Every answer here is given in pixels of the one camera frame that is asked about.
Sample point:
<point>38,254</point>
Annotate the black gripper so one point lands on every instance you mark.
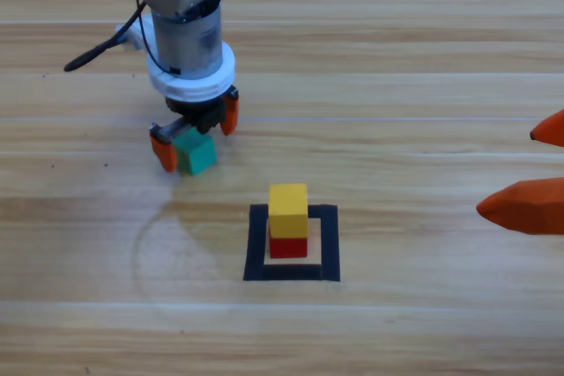
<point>198,114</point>

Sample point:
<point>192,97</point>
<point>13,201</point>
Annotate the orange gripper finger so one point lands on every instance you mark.
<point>529,208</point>
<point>553,131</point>

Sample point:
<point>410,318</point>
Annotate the green wooden block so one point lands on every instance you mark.
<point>198,158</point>

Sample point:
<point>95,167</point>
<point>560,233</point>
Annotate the yellow wooden block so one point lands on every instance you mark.
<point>288,213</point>

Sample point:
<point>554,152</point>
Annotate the red wooden block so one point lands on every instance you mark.
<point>288,247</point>

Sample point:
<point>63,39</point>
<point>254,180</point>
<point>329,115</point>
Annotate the black tape square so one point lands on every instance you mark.
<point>328,244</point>

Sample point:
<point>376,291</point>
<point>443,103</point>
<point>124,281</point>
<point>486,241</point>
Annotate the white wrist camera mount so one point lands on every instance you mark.
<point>194,87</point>

